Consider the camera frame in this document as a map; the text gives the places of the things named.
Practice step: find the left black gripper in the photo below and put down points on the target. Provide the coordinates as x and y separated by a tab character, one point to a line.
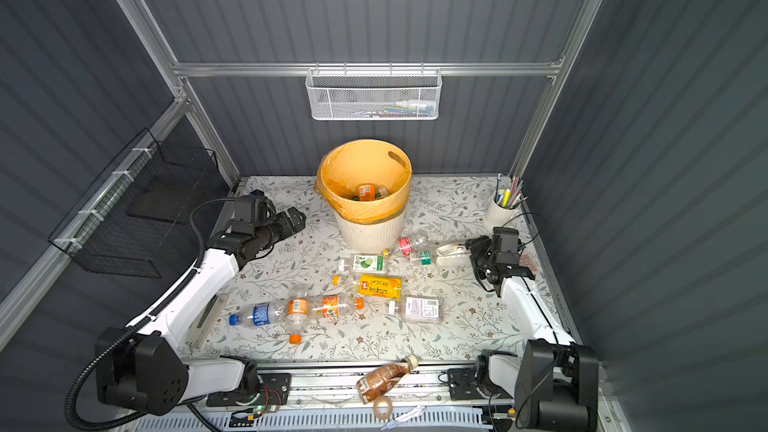
286	228

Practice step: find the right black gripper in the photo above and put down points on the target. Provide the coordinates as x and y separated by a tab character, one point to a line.
479	244

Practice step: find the white label milk-tea bottle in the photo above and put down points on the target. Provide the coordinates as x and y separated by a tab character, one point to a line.
445	256

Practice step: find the red label clear bottle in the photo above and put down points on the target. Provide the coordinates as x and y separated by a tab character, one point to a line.
415	246

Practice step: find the blue label clear bottle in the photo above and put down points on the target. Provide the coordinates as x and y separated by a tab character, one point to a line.
259	315

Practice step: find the orange juice bottle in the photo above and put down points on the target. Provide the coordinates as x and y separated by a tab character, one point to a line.
366	193

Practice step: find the brown label tea bottle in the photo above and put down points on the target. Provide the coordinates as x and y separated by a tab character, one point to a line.
381	192

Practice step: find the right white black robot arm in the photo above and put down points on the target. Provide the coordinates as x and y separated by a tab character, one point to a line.
555	383

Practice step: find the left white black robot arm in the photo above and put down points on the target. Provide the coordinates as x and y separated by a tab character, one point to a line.
137	367

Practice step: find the yellow bin liner bag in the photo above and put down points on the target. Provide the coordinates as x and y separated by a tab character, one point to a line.
365	161

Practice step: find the cream ribbed waste bin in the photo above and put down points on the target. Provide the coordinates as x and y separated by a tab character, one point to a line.
372	238

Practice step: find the pink calculator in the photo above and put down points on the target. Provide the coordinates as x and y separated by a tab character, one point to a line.
529	261

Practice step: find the white pen holder cup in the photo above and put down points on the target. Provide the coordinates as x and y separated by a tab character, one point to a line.
496	214

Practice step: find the floral table mat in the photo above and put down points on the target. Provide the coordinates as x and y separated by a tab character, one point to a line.
471	319

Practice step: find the white label clear bottle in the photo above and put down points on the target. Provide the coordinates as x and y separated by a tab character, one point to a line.
416	309

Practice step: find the orange label clear bottle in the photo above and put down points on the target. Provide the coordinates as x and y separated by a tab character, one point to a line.
297	313

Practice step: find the orange label crushed bottle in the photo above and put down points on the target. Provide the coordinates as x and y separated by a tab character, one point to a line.
333	307

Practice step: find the green label small bottle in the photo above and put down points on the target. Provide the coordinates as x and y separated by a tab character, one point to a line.
362	263

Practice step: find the yellow label bottle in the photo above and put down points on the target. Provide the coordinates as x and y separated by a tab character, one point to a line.
370	285

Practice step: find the white tube in basket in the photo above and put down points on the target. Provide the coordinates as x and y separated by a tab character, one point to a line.
419	105

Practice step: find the masking tape roll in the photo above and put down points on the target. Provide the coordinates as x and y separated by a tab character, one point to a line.
382	408

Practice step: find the black wire side basket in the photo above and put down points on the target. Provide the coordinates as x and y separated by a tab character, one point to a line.
135	223

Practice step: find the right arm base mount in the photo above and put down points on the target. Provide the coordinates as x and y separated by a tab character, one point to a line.
470	384

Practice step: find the white wire wall basket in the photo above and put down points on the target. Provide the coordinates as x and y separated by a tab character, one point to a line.
368	96

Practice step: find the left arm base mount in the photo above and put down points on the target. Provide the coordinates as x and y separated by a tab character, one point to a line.
270	390

